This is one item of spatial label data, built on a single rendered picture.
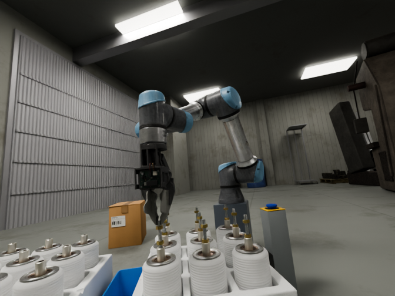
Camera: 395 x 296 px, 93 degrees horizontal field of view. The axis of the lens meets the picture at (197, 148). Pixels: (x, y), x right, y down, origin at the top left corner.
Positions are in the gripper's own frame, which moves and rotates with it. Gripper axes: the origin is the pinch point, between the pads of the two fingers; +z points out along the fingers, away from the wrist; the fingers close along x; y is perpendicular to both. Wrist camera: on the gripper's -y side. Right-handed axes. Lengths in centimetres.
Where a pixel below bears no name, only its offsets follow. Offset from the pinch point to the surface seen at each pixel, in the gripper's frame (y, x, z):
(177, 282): 2.3, 4.6, 14.8
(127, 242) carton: -90, -57, 32
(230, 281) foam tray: -2.4, 17.4, 17.1
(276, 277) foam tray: -3.9, 29.4, 17.1
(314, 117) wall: -646, 368, -192
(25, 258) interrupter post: -1.4, -42.2, 9.0
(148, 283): 5.1, -1.8, 13.4
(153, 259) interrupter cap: 1.0, -2.0, 9.9
